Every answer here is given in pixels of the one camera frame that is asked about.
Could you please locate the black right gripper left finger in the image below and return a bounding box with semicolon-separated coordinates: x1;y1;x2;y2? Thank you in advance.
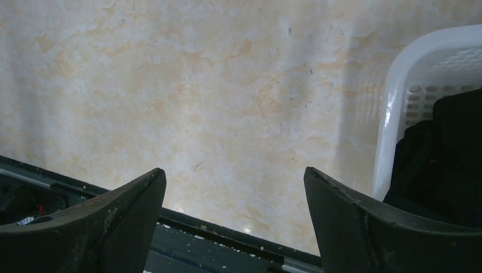
1;168;167;272

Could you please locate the white plastic basket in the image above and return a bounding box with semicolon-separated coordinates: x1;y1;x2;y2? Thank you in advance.
371;24;481;201

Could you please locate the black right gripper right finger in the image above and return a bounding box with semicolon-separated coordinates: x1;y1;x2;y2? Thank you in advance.
304;167;481;272

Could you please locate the black cloth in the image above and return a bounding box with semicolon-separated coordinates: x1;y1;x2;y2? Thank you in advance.
383;89;481;229

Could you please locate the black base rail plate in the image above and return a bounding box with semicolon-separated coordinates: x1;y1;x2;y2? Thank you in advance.
1;157;322;272

